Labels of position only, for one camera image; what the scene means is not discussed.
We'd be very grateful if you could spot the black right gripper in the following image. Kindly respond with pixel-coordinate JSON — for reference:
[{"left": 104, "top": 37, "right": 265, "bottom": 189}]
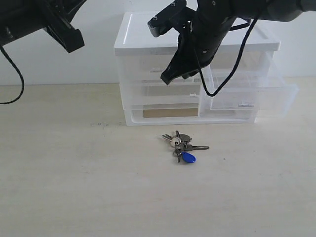
[{"left": 160, "top": 0, "right": 236, "bottom": 85}]

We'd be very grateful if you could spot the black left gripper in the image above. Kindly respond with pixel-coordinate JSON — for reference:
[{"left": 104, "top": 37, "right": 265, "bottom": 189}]
[{"left": 37, "top": 0, "right": 86, "bottom": 53}]

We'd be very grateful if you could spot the key bunch with blue tag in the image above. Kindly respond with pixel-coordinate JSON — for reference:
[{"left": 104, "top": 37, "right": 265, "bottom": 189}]
[{"left": 162, "top": 130, "right": 210, "bottom": 163}]

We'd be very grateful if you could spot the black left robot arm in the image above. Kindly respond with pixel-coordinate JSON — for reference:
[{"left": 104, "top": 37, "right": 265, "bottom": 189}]
[{"left": 0, "top": 0, "right": 85, "bottom": 52}]

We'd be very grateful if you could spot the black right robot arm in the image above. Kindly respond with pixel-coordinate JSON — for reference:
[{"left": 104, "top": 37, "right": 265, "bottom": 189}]
[{"left": 44, "top": 0, "right": 316, "bottom": 84}]

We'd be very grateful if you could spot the clear wide middle drawer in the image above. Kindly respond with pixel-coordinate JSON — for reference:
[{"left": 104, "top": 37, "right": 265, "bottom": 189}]
[{"left": 120, "top": 83, "right": 201, "bottom": 108}]

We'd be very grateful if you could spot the white plastic drawer cabinet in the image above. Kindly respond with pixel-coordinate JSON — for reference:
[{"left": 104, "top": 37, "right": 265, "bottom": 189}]
[{"left": 113, "top": 8, "right": 281, "bottom": 127}]

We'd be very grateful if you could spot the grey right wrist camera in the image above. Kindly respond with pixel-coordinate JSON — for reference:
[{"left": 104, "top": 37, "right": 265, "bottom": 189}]
[{"left": 147, "top": 0, "right": 196, "bottom": 38}]

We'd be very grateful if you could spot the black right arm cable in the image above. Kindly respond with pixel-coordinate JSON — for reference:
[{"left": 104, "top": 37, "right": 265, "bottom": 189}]
[{"left": 192, "top": 0, "right": 272, "bottom": 97}]

